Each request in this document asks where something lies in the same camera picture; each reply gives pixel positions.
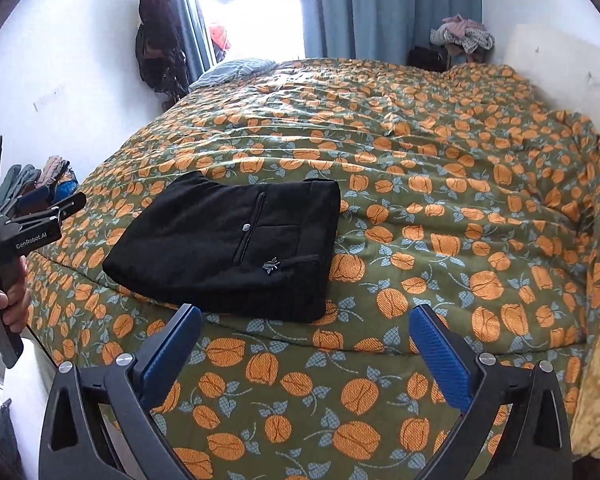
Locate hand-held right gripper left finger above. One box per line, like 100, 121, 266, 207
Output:
39, 304, 202, 480

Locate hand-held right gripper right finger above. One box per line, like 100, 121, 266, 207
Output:
409, 304, 567, 480

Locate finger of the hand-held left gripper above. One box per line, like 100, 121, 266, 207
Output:
12, 187, 53, 217
27, 191, 87, 224

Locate black pants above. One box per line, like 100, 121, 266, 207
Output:
101, 170, 342, 324

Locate person's left hand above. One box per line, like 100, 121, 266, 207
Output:
0, 255, 29, 357

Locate blue cloth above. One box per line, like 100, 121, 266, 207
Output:
55, 177, 79, 202

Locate grey clothes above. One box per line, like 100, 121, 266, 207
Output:
0, 162, 41, 206

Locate white bed footboard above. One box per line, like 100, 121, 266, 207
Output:
0, 350, 51, 461

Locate yellow dotted blanket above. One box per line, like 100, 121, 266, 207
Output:
570, 140, 600, 461

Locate orange pumpkin print quilt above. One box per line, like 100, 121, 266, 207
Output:
24, 57, 600, 480

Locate dark hanging coats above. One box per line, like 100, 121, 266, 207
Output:
135, 0, 191, 108

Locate blue striped pillow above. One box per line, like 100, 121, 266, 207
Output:
189, 57, 278, 92

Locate red cloth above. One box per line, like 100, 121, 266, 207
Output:
209, 22, 231, 63

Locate narrow blue curtain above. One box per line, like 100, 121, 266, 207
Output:
150, 0, 213, 73

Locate cream padded headboard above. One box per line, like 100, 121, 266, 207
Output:
502, 22, 600, 141

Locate pile of crumpled clothes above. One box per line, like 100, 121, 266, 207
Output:
429, 14, 496, 53

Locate wide blue curtain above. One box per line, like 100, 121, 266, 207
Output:
302, 0, 482, 66

